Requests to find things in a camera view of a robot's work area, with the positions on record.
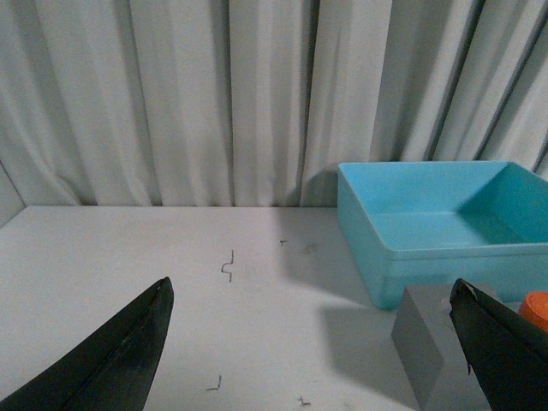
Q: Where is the orange cylindrical part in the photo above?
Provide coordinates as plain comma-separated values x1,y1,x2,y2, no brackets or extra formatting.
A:
518,290,548,331

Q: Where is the white pleated curtain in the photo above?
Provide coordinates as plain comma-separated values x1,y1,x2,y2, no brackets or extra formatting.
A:
1,1,547,222

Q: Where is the gray block with round hole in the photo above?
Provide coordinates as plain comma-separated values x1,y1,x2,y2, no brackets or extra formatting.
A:
391,284,490,410

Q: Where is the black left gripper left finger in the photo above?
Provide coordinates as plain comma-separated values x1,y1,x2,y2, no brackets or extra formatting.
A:
1,277,174,410

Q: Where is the light blue plastic box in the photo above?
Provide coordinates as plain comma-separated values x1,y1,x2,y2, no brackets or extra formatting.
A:
337,161,547,310

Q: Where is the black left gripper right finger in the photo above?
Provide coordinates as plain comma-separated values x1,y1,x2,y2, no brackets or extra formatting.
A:
450,278,547,410

